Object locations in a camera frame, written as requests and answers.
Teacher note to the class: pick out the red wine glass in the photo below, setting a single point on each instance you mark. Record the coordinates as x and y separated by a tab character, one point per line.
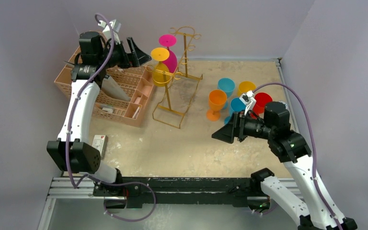
262	99

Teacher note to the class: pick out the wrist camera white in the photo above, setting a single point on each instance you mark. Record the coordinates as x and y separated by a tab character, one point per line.
115	27
249	101

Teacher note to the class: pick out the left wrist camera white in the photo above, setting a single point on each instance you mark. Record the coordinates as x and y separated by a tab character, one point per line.
115	27

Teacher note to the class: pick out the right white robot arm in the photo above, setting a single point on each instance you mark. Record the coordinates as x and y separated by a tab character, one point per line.
315	210

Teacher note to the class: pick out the orange wine glass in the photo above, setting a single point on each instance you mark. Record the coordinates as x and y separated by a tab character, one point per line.
216	101

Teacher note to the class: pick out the grey folder in organizer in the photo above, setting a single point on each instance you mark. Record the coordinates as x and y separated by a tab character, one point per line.
106	83

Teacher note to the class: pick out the gold wire glass rack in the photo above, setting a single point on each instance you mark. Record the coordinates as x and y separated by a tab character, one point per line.
180	91

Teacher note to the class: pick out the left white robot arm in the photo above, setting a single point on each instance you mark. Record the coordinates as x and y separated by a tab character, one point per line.
71	151

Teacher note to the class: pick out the yellow wine glass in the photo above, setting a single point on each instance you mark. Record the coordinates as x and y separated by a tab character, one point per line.
244	87
160	74

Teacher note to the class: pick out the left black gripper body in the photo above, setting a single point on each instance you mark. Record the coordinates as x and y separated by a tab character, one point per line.
119	58

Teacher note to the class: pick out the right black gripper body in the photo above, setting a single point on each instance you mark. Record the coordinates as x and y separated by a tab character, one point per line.
240	126

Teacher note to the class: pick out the magenta wine glass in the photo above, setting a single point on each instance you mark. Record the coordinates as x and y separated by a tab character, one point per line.
169	40

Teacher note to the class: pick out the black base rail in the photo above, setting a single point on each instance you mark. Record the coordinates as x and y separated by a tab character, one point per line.
237	192

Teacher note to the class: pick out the pink plastic file organizer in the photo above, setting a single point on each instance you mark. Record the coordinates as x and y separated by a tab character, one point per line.
135	81

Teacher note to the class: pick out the blue wine glass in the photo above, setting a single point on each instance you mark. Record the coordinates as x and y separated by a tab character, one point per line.
236	105
227	85

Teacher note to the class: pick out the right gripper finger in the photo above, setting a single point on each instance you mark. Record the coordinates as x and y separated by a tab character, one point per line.
230	129
223	136

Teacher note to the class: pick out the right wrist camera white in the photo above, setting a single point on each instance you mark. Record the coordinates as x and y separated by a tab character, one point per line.
249	101

